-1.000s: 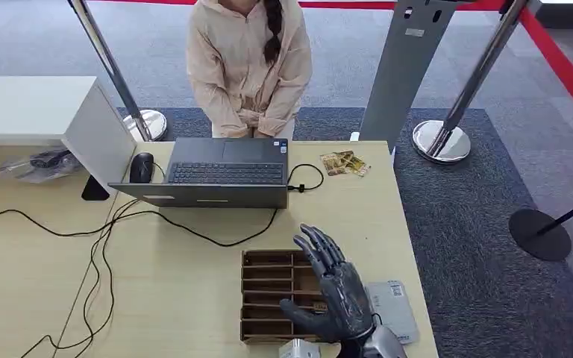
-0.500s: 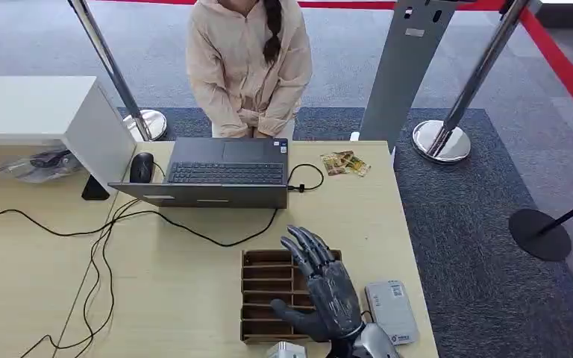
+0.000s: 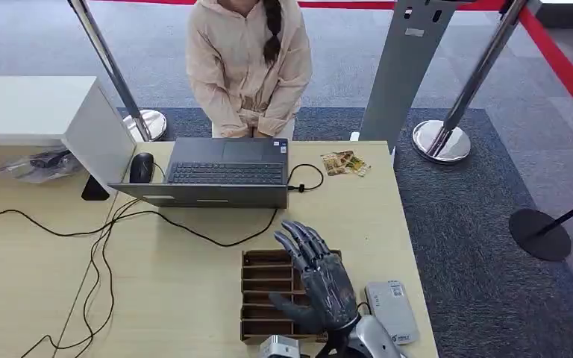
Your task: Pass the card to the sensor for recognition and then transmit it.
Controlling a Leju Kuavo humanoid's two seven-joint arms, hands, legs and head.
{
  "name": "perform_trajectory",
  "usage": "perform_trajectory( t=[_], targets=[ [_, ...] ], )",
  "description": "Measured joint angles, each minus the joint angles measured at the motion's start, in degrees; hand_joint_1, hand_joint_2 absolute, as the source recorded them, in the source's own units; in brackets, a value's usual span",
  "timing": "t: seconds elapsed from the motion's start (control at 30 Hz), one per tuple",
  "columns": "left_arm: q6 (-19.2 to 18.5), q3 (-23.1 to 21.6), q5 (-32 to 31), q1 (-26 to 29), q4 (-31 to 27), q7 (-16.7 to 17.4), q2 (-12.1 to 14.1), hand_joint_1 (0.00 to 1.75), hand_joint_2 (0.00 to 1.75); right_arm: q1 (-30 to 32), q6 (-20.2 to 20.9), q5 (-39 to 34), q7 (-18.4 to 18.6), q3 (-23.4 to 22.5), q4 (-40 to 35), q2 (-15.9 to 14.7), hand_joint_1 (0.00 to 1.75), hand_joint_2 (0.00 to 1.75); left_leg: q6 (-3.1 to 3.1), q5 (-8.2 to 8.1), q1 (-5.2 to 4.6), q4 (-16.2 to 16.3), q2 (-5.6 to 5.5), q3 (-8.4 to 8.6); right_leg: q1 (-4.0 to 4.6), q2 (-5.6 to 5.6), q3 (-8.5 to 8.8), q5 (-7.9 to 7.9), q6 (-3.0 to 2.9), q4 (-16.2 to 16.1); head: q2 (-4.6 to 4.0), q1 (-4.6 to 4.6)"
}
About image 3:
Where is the black power cable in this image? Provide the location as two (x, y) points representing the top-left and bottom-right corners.
(0, 207), (280, 248)

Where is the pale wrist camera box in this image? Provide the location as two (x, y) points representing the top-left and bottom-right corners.
(259, 335), (301, 358)

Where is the white flat card reader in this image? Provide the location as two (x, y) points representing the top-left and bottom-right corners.
(364, 280), (421, 346)

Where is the black curly cable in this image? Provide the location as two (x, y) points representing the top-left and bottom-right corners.
(19, 200), (142, 358)

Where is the chrome stanchion post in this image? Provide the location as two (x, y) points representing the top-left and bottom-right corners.
(411, 0), (530, 164)
(66, 0), (168, 143)

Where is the wooden card box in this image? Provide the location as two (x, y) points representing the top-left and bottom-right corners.
(239, 249), (344, 346)

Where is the red barrier belt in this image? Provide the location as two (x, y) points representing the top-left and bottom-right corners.
(519, 5), (573, 136)
(91, 0), (507, 12)

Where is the black computer mouse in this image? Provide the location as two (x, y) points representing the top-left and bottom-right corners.
(128, 151), (155, 185)

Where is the grey laptop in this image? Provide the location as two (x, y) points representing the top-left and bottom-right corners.
(108, 136), (290, 210)

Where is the black looped cable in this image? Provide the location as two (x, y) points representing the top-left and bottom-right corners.
(286, 163), (325, 194)

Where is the person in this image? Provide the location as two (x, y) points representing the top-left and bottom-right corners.
(186, 0), (313, 140)

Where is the grey kiosk stand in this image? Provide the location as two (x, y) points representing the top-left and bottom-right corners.
(351, 0), (470, 154)

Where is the black stanchion post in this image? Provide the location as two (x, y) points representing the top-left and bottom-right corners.
(507, 189), (573, 262)

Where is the thin grey cable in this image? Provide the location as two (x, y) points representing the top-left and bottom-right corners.
(51, 192), (129, 358)

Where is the white desk cabinet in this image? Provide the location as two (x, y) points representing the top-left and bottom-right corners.
(0, 75), (137, 195)

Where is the printed card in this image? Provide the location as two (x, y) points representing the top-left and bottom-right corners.
(343, 154), (372, 178)
(321, 151), (354, 178)

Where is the black cabinet foot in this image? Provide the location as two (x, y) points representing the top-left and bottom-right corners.
(80, 175), (110, 202)

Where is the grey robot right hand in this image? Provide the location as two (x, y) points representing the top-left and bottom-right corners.
(268, 219), (362, 337)

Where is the clear plastic bag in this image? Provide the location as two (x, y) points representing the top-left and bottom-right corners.
(0, 148), (84, 185)

